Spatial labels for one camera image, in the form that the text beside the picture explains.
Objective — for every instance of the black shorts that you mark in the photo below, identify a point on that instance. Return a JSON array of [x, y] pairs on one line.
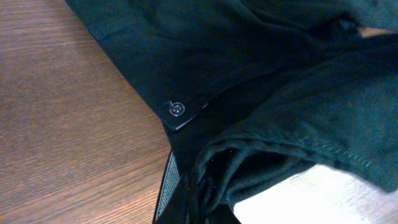
[[251, 93]]

